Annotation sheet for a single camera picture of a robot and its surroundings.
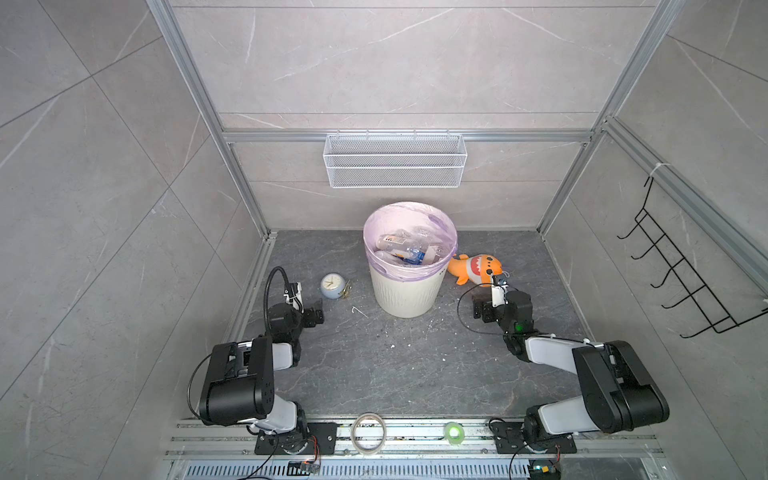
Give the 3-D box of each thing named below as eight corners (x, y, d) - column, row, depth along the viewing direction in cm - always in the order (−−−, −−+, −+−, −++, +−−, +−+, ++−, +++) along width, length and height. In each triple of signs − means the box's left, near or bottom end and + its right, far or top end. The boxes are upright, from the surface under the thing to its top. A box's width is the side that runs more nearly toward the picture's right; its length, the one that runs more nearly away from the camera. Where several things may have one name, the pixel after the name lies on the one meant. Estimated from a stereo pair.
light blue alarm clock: (321, 299, 101) (319, 292, 98) (325, 279, 107) (322, 272, 103) (343, 299, 101) (342, 292, 98) (346, 279, 107) (344, 272, 103)
